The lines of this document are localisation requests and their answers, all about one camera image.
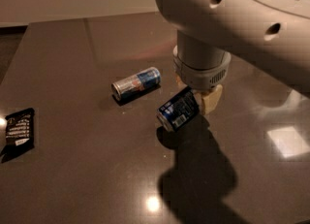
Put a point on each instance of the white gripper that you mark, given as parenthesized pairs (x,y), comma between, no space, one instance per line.
(201,77)

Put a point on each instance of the blue pepsi can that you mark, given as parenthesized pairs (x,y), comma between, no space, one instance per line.
(178,110)

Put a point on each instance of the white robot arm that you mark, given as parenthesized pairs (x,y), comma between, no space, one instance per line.
(272,35)

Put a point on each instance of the silver blue red bull can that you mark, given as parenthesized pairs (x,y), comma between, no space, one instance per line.
(136,83)

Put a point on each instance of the black snack packet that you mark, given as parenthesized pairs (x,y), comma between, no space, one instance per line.
(20,127)

